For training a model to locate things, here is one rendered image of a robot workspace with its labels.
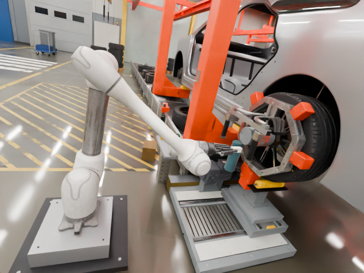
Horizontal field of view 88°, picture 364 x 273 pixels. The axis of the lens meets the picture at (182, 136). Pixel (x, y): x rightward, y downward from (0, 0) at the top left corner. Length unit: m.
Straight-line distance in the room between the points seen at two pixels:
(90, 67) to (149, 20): 13.29
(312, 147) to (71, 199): 1.32
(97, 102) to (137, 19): 13.09
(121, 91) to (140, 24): 13.21
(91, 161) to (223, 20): 1.30
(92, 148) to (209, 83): 1.00
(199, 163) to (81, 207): 0.62
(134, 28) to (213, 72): 12.52
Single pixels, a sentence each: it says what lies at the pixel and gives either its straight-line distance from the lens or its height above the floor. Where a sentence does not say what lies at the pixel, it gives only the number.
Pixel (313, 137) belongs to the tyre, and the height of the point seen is 0.99.
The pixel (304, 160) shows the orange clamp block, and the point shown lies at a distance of 1.28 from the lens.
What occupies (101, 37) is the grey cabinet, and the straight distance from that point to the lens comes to 12.03.
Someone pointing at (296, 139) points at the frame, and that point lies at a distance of 1.30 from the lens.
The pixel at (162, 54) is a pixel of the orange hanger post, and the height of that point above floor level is 1.20.
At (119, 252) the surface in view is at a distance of 1.20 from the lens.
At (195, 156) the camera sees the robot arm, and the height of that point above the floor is 0.90.
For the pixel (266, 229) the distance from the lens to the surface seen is 1.78.
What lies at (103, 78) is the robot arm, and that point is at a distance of 0.84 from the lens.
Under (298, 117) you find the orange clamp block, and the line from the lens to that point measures 1.33.
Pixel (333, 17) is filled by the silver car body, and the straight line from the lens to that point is 1.59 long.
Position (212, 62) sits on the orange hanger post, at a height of 1.27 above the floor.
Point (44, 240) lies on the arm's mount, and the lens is 1.19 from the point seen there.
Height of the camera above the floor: 1.29
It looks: 24 degrees down
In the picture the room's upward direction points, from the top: 12 degrees clockwise
